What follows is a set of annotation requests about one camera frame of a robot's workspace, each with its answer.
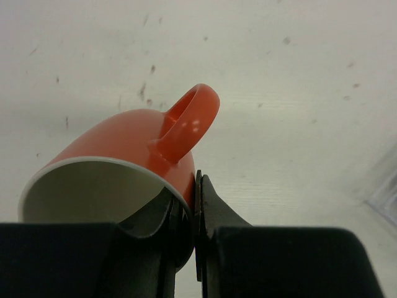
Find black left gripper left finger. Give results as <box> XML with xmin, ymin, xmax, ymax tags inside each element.
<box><xmin>1</xmin><ymin>189</ymin><xmax>181</xmax><ymax>297</ymax></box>

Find orange mug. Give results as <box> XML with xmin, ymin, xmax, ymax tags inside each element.
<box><xmin>18</xmin><ymin>84</ymin><xmax>220</xmax><ymax>268</ymax></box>

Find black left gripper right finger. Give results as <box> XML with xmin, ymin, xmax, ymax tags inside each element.
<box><xmin>194</xmin><ymin>173</ymin><xmax>383</xmax><ymax>297</ymax></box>

